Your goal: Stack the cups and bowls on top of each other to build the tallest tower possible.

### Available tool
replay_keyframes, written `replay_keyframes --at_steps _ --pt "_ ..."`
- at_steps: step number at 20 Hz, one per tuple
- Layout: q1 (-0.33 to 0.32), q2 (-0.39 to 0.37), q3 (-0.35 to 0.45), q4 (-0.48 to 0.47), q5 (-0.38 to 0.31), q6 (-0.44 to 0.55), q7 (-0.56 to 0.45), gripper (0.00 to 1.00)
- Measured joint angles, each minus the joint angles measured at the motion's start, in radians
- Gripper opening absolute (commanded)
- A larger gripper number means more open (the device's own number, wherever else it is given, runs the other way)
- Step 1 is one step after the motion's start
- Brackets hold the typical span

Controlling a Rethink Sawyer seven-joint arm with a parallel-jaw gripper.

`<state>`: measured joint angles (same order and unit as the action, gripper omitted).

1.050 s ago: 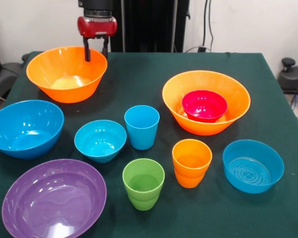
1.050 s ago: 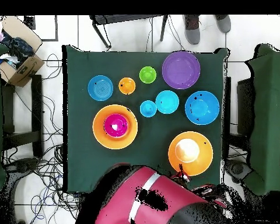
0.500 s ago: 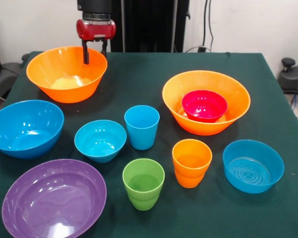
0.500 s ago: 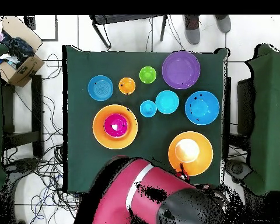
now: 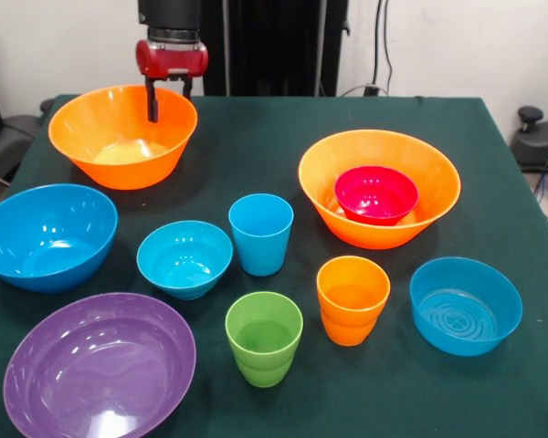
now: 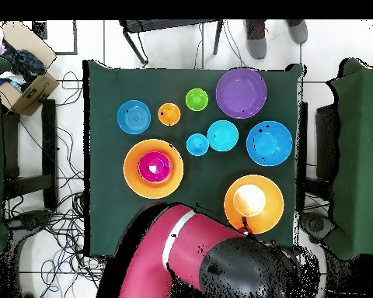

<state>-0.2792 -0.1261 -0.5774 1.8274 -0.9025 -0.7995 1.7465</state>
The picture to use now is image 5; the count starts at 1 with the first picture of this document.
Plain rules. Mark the green cup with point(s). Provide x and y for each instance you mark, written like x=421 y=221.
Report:
x=263 y=360

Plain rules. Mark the dark green tablecloth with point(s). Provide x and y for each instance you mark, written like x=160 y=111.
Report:
x=256 y=123

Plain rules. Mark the blue cup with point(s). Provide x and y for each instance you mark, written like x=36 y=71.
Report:
x=260 y=246

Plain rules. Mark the large blue bowl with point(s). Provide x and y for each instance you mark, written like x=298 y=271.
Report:
x=45 y=228

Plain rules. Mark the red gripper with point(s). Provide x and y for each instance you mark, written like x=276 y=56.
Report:
x=171 y=59

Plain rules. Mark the small cyan bowl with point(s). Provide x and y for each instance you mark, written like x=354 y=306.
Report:
x=185 y=260

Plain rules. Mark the black pedestal foot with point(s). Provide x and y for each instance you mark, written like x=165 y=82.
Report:
x=9 y=137
x=539 y=146

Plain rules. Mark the small magenta bowl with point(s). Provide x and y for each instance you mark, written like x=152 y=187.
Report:
x=374 y=201

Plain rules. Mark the orange cup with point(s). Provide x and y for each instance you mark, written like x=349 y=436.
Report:
x=351 y=319

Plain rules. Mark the blue ribbed-bottom bowl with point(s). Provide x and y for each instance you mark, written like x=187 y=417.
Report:
x=466 y=315

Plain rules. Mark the large orange bowl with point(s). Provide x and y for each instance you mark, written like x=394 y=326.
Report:
x=119 y=173
x=370 y=237

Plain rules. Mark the large purple bowl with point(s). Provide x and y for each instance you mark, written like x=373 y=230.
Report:
x=100 y=365

